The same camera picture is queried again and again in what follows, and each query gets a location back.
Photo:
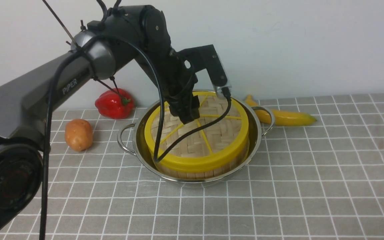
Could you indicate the bamboo steamer basket yellow rim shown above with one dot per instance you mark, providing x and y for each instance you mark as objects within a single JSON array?
[{"x": 208, "y": 164}]

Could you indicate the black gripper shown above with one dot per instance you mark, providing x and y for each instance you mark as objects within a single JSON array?
[{"x": 177, "y": 82}]

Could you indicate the stainless steel pot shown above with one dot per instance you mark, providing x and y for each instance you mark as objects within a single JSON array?
[{"x": 141, "y": 151}]

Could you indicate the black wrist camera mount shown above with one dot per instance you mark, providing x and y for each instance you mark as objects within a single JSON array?
[{"x": 206, "y": 57}]

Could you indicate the red bell pepper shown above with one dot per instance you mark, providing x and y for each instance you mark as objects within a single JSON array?
[{"x": 115, "y": 104}]

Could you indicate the bamboo steamer lid yellow rim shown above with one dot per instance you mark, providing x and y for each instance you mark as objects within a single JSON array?
[{"x": 233, "y": 129}]

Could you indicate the yellow banana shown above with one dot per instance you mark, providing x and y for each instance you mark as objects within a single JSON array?
[{"x": 286, "y": 118}]

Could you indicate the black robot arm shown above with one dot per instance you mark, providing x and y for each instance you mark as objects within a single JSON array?
[{"x": 101, "y": 49}]

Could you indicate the brown potato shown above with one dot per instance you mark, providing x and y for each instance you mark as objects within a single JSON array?
[{"x": 79, "y": 135}]

